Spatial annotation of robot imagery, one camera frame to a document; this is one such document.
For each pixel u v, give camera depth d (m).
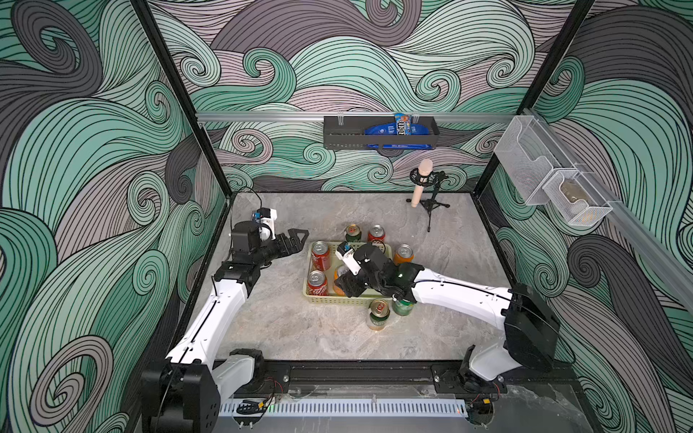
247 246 0.60
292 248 0.70
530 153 0.78
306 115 0.95
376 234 0.95
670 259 0.52
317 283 0.81
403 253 0.88
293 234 0.71
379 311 0.76
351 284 0.70
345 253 0.71
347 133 0.95
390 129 0.92
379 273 0.60
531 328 0.42
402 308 0.81
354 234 0.95
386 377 0.76
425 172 0.92
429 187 0.97
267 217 0.71
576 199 0.64
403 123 0.90
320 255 0.88
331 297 0.84
